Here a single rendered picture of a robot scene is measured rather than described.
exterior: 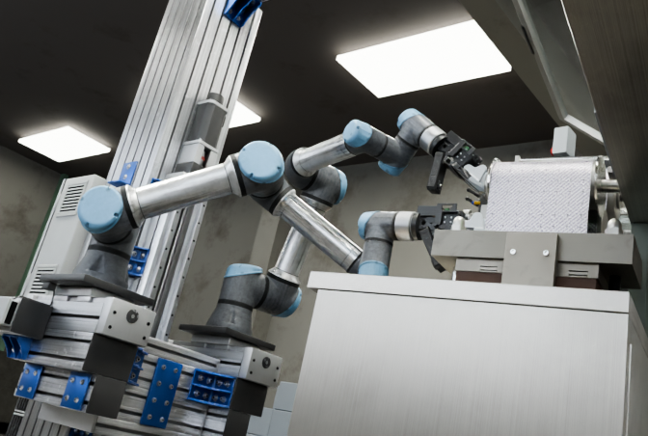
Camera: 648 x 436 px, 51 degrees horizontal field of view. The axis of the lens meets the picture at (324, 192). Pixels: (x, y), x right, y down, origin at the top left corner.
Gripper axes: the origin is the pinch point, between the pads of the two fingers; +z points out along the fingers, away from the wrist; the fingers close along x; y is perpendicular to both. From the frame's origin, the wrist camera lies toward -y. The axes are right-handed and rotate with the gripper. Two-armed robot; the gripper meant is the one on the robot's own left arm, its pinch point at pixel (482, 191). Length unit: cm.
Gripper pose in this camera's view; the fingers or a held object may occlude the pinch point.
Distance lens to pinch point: 184.1
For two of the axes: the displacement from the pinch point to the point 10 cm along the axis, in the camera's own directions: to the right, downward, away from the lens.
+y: 7.1, -7.1, -0.5
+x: 4.6, 4.1, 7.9
